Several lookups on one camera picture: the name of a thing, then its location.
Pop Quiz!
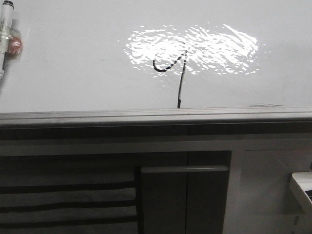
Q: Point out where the white black whiteboard marker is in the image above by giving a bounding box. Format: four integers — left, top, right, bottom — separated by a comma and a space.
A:
0, 0, 22, 78

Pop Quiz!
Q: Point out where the dark slatted chair back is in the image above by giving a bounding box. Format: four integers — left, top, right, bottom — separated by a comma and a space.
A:
0, 167, 141, 234

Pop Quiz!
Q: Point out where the white marker tray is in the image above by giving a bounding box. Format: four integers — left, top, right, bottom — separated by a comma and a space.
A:
290, 172, 312, 214

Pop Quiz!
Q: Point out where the white whiteboard with metal frame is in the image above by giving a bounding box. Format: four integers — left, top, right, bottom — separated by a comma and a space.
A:
0, 0, 312, 128

